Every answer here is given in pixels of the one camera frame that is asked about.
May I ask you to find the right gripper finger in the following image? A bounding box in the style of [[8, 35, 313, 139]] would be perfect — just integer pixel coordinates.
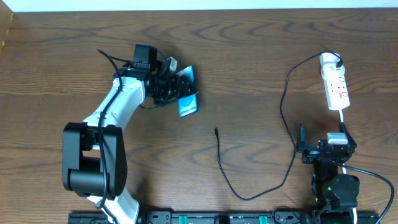
[[340, 122, 357, 148], [296, 122, 307, 152]]

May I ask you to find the blue Galaxy smartphone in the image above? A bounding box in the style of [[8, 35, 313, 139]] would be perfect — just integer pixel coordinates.
[[177, 65, 198, 118]]

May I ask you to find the black USB charging cable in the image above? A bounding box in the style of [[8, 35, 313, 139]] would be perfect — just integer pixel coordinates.
[[214, 50, 344, 202]]

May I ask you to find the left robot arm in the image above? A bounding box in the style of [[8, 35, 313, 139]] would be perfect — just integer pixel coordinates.
[[62, 44, 198, 223]]

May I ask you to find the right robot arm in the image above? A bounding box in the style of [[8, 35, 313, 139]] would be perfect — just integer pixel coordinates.
[[296, 123, 360, 223]]

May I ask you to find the white USB charger adapter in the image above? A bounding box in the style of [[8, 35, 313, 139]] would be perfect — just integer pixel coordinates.
[[320, 63, 346, 80]]

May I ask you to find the white power strip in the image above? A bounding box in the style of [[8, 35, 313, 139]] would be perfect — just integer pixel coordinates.
[[320, 52, 350, 111]]

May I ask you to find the white power strip cord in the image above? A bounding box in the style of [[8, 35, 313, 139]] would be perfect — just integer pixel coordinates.
[[338, 108, 358, 224]]

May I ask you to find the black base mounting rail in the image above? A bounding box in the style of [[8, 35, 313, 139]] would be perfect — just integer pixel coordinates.
[[67, 209, 379, 224]]

